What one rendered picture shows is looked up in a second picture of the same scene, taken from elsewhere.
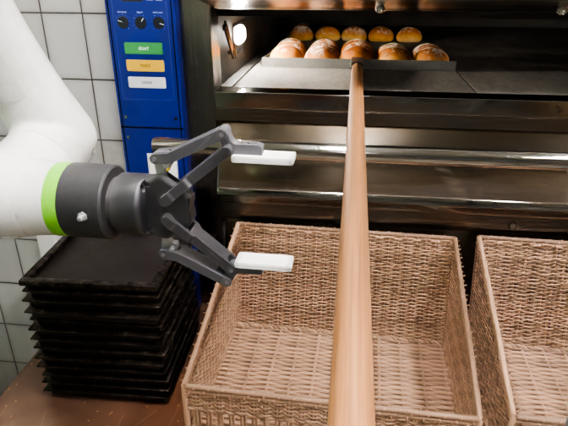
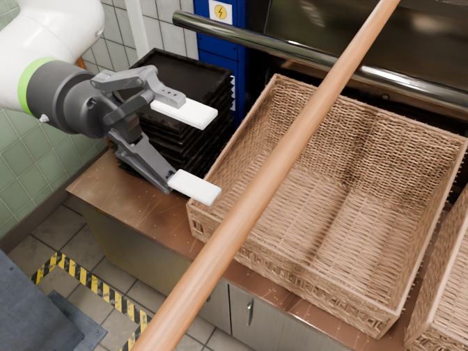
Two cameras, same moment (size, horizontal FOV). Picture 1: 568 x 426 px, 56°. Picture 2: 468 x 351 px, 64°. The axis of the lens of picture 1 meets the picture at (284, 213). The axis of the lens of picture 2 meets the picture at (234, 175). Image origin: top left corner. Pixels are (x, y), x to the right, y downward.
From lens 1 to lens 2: 0.35 m
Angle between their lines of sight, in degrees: 31
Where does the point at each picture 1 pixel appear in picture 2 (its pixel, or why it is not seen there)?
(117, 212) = (69, 122)
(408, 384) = (370, 245)
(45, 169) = (22, 66)
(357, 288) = (166, 324)
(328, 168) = not seen: hidden behind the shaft
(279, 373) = (274, 203)
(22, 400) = (106, 168)
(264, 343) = not seen: hidden behind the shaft
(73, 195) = (36, 99)
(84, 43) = not seen: outside the picture
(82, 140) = (80, 26)
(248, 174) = (290, 35)
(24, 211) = (10, 100)
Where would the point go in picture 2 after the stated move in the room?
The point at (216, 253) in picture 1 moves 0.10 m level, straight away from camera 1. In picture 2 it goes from (154, 170) to (180, 123)
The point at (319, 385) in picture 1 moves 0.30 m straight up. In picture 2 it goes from (299, 222) to (314, 150)
